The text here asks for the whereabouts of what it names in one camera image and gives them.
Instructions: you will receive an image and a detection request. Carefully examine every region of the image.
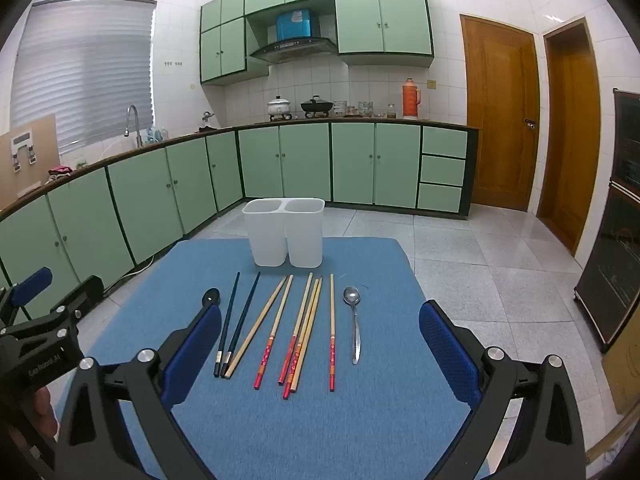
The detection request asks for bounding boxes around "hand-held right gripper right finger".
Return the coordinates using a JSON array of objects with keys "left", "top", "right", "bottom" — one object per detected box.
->
[{"left": 419, "top": 300, "right": 587, "bottom": 480}]

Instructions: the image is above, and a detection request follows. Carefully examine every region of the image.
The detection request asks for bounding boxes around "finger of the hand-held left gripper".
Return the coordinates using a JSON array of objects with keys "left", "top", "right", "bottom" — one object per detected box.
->
[
  {"left": 2, "top": 276, "right": 105, "bottom": 343},
  {"left": 0, "top": 266, "right": 53, "bottom": 331}
]

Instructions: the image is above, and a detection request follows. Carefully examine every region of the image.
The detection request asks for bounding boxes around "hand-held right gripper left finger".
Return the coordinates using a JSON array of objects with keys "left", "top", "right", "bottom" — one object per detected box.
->
[{"left": 54, "top": 303, "right": 223, "bottom": 480}]

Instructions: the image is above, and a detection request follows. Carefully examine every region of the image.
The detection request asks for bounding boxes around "dark blue chopstick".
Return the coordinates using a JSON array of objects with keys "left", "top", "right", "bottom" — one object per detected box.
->
[
  {"left": 221, "top": 272, "right": 261, "bottom": 378},
  {"left": 214, "top": 272, "right": 241, "bottom": 378}
]

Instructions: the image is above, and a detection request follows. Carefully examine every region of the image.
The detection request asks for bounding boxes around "plain wooden chopstick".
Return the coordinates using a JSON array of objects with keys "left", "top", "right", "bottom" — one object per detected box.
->
[{"left": 222, "top": 275, "right": 289, "bottom": 380}]

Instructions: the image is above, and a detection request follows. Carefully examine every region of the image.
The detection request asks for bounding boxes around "red-handled wooden chopstick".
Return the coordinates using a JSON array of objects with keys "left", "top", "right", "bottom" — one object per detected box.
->
[
  {"left": 278, "top": 272, "right": 314, "bottom": 386},
  {"left": 253, "top": 274, "right": 295, "bottom": 390},
  {"left": 282, "top": 278, "right": 320, "bottom": 401},
  {"left": 328, "top": 274, "right": 336, "bottom": 392}
]

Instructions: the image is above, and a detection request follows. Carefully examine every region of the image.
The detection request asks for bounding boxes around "silver metal spoon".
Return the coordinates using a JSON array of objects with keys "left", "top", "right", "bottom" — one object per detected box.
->
[{"left": 343, "top": 286, "right": 362, "bottom": 365}]

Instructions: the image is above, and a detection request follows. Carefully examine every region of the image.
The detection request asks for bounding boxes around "orange-printed wooden chopstick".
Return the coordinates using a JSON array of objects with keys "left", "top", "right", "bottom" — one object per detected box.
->
[{"left": 290, "top": 277, "right": 324, "bottom": 392}]

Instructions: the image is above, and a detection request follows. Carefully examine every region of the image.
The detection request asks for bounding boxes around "white two-compartment utensil holder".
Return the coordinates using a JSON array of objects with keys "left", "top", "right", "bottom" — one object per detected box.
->
[{"left": 242, "top": 198, "right": 326, "bottom": 268}]

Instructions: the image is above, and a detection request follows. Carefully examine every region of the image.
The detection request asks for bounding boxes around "person's left hand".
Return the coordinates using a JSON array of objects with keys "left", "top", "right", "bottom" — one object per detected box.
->
[{"left": 29, "top": 385, "right": 60, "bottom": 443}]

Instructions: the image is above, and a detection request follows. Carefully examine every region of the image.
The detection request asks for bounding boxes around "long green base cabinet run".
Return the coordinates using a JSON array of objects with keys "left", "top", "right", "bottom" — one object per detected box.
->
[{"left": 0, "top": 130, "right": 243, "bottom": 306}]

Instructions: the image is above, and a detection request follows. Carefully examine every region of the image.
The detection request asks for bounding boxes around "brown cardboard sheet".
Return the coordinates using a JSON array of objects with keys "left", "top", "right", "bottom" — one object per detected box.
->
[{"left": 0, "top": 113, "right": 60, "bottom": 211}]

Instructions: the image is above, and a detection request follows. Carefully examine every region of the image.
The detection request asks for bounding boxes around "blue table mat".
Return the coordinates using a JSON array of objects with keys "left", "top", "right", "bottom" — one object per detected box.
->
[{"left": 75, "top": 237, "right": 493, "bottom": 480}]

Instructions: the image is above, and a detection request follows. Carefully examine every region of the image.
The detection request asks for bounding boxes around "green cabinet drawer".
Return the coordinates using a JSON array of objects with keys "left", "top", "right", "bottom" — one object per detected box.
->
[
  {"left": 421, "top": 126, "right": 468, "bottom": 159},
  {"left": 420, "top": 155, "right": 466, "bottom": 186},
  {"left": 417, "top": 183, "right": 463, "bottom": 213}
]

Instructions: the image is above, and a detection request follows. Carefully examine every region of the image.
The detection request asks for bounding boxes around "chrome sink faucet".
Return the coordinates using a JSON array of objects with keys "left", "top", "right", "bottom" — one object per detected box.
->
[{"left": 124, "top": 105, "right": 143, "bottom": 148}]

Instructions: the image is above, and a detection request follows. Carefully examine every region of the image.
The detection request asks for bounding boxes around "tan cardboard box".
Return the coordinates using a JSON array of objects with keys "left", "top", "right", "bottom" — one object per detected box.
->
[{"left": 602, "top": 330, "right": 640, "bottom": 416}]

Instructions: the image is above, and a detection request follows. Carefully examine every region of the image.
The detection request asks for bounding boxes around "black glass-front cabinet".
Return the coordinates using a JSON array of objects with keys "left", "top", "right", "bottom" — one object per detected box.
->
[{"left": 574, "top": 88, "right": 640, "bottom": 353}]

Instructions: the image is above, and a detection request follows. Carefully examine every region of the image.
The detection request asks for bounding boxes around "green base cabinet with drawers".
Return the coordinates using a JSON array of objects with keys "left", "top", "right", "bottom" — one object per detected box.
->
[{"left": 236, "top": 121, "right": 481, "bottom": 218}]

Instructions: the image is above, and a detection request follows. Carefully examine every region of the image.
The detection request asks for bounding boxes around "white window blind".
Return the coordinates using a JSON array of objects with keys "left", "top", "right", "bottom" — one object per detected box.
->
[{"left": 10, "top": 0, "right": 157, "bottom": 153}]

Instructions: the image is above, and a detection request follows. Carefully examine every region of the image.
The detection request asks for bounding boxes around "plain wooden door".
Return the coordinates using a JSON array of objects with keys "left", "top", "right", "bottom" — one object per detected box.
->
[{"left": 537, "top": 16, "right": 602, "bottom": 258}]

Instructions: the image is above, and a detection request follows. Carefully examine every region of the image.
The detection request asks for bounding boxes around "orange thermos flask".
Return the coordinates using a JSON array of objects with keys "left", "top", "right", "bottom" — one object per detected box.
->
[{"left": 401, "top": 78, "right": 422, "bottom": 120}]

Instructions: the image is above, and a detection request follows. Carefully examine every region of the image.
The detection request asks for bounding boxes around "white cooking pot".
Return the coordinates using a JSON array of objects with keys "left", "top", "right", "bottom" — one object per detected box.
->
[{"left": 266, "top": 95, "right": 293, "bottom": 120}]

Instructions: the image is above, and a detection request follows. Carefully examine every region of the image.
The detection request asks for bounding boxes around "black wok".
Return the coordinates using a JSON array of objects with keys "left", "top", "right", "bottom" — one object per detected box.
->
[{"left": 300, "top": 95, "right": 335, "bottom": 117}]

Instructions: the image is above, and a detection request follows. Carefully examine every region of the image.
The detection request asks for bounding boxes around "black range hood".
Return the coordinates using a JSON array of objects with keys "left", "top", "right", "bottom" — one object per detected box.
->
[{"left": 249, "top": 37, "right": 338, "bottom": 65}]

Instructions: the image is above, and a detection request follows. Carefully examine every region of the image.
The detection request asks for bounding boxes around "blue wrapped hood chimney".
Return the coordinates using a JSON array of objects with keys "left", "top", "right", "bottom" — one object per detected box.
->
[{"left": 276, "top": 8, "right": 321, "bottom": 41}]

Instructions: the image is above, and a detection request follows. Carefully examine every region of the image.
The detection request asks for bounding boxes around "wooden door with handle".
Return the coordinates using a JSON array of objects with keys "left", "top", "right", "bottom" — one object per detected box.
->
[{"left": 460, "top": 14, "right": 541, "bottom": 212}]

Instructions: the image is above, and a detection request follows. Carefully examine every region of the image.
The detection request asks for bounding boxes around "green corner wall cabinet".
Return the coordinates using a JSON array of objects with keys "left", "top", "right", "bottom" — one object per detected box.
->
[{"left": 200, "top": 0, "right": 271, "bottom": 86}]

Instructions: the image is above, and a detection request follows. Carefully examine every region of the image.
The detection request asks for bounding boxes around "large green wall cabinet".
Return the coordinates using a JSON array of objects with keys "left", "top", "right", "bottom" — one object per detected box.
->
[{"left": 332, "top": 0, "right": 435, "bottom": 67}]

